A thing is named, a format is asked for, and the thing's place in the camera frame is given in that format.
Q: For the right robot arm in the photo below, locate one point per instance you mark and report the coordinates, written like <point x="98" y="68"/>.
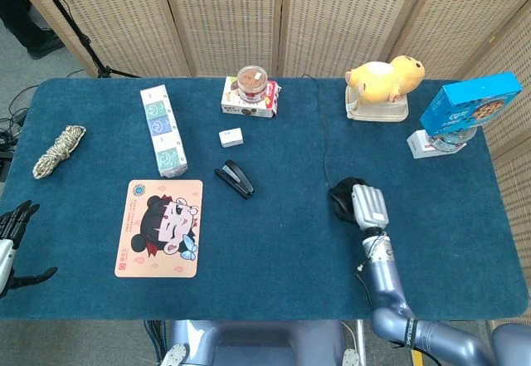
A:
<point x="390" y="291"/>

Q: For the blue-grey robot torso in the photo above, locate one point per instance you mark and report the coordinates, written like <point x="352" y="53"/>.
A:
<point x="265" y="343"/>

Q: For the person in dark clothes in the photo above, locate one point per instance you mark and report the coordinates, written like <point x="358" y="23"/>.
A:
<point x="25" y="21"/>

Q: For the cartoon girl mouse pad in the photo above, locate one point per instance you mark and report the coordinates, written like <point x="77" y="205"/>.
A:
<point x="159" y="233"/>

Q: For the blue table cloth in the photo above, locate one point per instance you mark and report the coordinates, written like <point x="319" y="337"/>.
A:
<point x="282" y="258"/>

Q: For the blue cereal box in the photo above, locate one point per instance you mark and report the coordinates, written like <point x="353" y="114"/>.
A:
<point x="469" y="104"/>

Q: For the yellow plush toy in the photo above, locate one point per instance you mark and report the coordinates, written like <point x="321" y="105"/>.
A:
<point x="386" y="81"/>

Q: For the clear jar red label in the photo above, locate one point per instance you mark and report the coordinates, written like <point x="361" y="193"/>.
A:
<point x="251" y="84"/>

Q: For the cream plastic lunch box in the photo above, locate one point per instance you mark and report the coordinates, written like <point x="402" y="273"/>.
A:
<point x="379" y="110"/>

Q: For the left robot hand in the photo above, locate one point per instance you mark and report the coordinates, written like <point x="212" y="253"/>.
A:
<point x="6" y="258"/>

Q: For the black stapler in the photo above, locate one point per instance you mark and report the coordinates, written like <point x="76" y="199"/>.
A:
<point x="237" y="177"/>

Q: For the woven folding screen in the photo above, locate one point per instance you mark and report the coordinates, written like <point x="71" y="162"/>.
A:
<point x="228" y="17"/>

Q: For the long white tissue pack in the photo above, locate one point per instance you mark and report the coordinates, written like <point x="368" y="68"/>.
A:
<point x="162" y="129"/>

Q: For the red and white snack pack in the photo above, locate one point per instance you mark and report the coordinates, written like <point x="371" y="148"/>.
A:
<point x="272" y="94"/>

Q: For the white cookie snack box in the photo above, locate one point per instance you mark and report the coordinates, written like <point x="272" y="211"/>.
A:
<point x="245" y="108"/>

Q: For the black tripod stand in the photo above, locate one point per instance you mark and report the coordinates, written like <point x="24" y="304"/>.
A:
<point x="70" y="25"/>

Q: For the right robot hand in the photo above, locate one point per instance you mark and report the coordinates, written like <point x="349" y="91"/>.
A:
<point x="369" y="206"/>

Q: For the black computer mouse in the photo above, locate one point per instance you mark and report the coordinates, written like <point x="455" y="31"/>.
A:
<point x="338" y="205"/>

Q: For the small white staple box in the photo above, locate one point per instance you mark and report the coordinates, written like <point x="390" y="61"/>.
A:
<point x="231" y="138"/>

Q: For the white cardboard box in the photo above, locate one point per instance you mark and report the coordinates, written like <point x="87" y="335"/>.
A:
<point x="419" y="146"/>

